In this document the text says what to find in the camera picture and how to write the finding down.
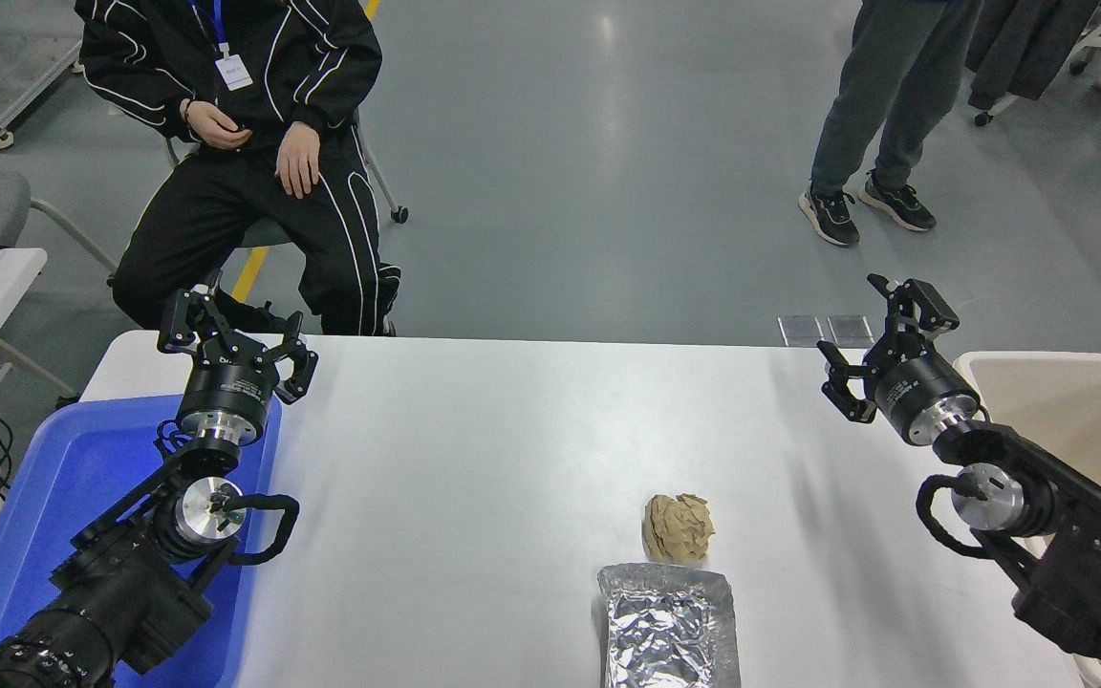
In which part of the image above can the white chair holding jacket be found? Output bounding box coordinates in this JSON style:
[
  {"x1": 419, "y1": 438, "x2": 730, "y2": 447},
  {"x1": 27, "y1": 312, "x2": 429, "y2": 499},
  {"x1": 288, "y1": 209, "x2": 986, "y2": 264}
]
[{"x1": 974, "y1": 91, "x2": 1025, "y2": 127}]

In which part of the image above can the standing person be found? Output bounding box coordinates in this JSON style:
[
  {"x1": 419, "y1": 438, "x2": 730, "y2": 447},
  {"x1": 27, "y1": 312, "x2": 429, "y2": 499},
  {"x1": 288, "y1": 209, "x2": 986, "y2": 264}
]
[{"x1": 797, "y1": 0, "x2": 983, "y2": 247}]

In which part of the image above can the large pale bin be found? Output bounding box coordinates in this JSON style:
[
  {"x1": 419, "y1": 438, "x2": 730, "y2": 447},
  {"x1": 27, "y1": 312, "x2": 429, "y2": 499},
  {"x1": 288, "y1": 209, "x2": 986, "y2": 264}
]
[{"x1": 952, "y1": 351, "x2": 1101, "y2": 688}]

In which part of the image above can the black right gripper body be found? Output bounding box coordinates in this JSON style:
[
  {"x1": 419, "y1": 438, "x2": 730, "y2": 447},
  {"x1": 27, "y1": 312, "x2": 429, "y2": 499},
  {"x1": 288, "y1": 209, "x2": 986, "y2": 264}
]
[{"x1": 861, "y1": 349, "x2": 982, "y2": 443}]

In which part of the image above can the seated person's left hand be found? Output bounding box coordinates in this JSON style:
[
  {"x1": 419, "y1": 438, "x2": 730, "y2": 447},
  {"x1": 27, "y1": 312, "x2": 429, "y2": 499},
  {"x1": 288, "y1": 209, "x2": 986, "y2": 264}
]
[{"x1": 275, "y1": 121, "x2": 324, "y2": 200}]

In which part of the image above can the seated person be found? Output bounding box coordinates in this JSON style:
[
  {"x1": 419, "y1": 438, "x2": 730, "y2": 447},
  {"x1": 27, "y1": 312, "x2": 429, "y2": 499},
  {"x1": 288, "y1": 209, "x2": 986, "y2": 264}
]
[{"x1": 76, "y1": 0, "x2": 403, "y2": 337}]

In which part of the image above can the dark grey jacket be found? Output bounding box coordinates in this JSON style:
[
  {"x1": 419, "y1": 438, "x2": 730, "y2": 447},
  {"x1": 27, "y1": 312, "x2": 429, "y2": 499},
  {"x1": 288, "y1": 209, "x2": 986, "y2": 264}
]
[{"x1": 966, "y1": 0, "x2": 1101, "y2": 113}]

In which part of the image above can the white name badge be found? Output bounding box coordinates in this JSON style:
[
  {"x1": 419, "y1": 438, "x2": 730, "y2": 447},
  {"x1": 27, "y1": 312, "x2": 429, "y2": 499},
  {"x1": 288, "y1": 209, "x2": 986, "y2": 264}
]
[{"x1": 214, "y1": 53, "x2": 253, "y2": 93}]

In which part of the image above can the aluminium frame cart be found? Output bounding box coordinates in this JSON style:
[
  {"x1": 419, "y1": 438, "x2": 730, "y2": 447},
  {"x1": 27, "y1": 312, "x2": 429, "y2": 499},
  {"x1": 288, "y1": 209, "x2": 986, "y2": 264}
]
[{"x1": 0, "y1": 38, "x2": 83, "y2": 151}]

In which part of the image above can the crumpled tan paper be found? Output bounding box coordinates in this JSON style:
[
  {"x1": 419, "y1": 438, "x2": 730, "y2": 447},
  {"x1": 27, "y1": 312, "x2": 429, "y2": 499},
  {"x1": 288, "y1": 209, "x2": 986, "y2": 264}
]
[{"x1": 642, "y1": 493, "x2": 716, "y2": 565}]

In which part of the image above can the silver foil tray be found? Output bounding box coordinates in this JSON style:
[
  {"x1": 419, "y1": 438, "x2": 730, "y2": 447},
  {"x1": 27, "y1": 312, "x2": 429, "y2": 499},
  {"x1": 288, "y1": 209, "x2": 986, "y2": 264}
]
[{"x1": 596, "y1": 562, "x2": 743, "y2": 688}]

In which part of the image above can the seated person's right hand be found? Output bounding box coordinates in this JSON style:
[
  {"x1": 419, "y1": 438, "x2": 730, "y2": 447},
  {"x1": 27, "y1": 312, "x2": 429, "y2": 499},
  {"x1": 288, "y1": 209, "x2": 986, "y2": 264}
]
[{"x1": 185, "y1": 98, "x2": 253, "y2": 151}]

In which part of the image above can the blue plastic tray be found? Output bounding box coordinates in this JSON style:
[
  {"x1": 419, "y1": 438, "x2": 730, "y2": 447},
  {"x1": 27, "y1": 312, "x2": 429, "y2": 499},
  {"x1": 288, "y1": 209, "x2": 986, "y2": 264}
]
[{"x1": 0, "y1": 394, "x2": 284, "y2": 688}]

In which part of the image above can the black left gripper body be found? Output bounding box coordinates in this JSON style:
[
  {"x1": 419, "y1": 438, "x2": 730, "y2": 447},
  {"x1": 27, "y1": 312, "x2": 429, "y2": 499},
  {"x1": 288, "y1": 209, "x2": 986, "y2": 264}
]
[{"x1": 178, "y1": 336, "x2": 282, "y2": 431}]

